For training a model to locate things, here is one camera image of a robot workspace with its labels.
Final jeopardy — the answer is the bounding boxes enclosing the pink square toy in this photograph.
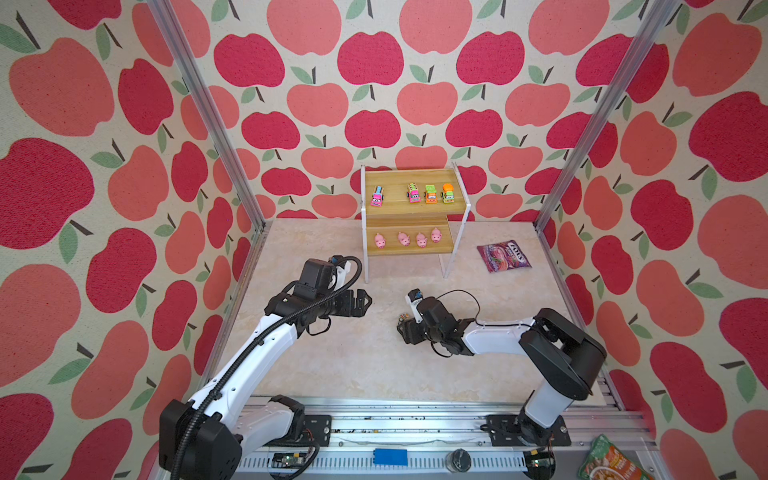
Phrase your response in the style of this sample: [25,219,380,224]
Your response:
[397,232,411,247]

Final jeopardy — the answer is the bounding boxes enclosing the wooden two-tier shelf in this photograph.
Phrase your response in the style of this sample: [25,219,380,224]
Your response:
[359,164,471,279]

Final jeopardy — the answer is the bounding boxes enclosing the pink teal toy car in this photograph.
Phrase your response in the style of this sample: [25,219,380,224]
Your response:
[370,185,384,207]

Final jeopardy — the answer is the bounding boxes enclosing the green toy car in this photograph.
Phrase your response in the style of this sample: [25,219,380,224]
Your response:
[424,184,438,204]

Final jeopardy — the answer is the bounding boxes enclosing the orange green toy truck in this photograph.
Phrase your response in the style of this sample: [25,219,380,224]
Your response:
[441,183,455,204]

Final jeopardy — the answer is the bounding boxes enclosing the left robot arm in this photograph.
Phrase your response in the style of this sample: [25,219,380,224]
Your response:
[158,288,373,479]

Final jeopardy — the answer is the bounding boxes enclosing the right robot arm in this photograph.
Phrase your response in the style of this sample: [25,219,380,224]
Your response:
[397,289,607,446]

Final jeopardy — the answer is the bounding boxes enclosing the purple candy bag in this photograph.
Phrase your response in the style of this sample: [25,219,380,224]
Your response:
[477,240,531,273]

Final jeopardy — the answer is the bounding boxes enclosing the round black knob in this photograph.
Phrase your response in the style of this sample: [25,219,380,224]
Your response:
[446,449,472,473]

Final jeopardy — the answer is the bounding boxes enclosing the blue tape block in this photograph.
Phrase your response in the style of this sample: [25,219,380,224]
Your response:
[373,448,409,467]

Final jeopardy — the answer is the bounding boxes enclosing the green snack packet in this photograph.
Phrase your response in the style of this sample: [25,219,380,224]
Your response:
[578,434,654,480]

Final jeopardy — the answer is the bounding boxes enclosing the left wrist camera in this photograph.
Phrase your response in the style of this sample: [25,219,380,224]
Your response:
[293,255,351,301]

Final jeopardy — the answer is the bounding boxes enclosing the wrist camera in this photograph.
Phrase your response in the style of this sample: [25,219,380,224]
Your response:
[293,255,351,301]
[406,288,423,323]

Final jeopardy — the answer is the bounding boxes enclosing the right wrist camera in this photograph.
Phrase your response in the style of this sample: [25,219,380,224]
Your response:
[406,288,423,323]

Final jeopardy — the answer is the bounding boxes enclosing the left aluminium frame post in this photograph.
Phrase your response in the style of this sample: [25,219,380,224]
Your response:
[148,0,267,235]

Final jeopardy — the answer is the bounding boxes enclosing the aluminium frame post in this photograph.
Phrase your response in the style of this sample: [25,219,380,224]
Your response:
[534,0,679,237]
[148,0,267,235]

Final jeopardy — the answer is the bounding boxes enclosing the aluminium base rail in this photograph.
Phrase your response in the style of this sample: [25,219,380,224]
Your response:
[229,396,671,479]

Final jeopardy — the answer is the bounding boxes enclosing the right aluminium frame post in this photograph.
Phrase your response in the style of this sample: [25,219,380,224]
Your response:
[534,0,679,237]

